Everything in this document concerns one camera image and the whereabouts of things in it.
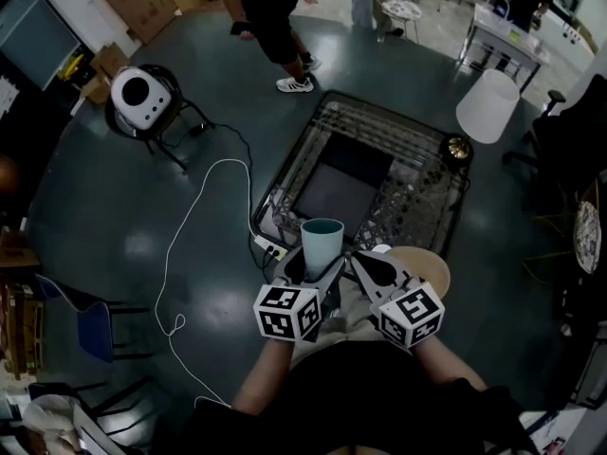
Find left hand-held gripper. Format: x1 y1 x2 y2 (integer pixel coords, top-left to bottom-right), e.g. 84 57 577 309
252 246 348 346

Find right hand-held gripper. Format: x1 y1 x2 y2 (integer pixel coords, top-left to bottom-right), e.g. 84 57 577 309
349 249 446 351

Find pale plastic cup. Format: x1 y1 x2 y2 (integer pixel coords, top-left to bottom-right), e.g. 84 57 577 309
300 217 345 282

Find person's left forearm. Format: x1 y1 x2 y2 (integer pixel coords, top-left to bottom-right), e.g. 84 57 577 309
230 337 296 417

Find person's right forearm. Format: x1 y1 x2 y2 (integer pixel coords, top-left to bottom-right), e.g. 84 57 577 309
409 337 488 393

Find white power strip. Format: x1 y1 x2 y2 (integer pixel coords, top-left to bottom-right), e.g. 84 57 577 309
254 234 289 262

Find round beige stool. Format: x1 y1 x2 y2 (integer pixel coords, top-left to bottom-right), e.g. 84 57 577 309
385 246 451 303

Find person's beige shorts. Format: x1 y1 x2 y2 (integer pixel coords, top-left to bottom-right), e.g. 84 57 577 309
287 276 395 370

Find patterned glass-top side table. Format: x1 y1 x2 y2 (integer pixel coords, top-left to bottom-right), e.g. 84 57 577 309
250 89 476 267

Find person's black shirt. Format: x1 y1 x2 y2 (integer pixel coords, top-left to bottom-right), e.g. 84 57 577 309
183 338 538 455

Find patterned round seat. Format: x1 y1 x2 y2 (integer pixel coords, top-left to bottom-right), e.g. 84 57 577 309
521 177 604 275

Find black metal chair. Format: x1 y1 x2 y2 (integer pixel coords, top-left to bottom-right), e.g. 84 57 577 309
103 63 215 173

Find blue chair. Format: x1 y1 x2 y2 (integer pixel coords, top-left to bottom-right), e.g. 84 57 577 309
34 272 152 365

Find black office chair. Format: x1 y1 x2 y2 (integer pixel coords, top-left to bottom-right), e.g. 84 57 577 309
501 72 607 218

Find white rounded appliance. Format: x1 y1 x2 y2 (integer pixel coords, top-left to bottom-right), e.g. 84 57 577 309
109 65 174 130

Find white chair patterned cushion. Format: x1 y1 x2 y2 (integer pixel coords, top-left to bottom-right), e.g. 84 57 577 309
371 0 424 43

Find folded cardboard box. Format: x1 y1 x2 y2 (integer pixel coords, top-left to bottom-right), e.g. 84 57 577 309
79 42 131 105

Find wooden pallet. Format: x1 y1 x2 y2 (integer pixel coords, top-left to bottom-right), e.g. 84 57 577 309
0 281 47 382

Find small yellow object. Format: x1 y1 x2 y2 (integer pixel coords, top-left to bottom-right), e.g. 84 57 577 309
58 51 87 82

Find large flat cardboard sheet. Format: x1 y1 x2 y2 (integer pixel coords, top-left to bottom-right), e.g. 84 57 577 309
99 0 180 46

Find glass entrance door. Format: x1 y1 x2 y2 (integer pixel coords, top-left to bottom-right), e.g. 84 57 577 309
0 0 83 93

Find white cable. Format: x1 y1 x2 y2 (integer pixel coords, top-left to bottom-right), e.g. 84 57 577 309
154 158 253 408

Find black frame chair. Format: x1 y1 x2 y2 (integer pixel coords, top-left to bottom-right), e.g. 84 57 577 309
69 373 158 450

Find white metal-frame table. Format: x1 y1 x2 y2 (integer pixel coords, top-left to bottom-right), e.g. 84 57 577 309
456 0 552 90

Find white bag with handle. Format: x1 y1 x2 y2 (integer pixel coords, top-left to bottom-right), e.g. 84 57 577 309
482 0 514 24

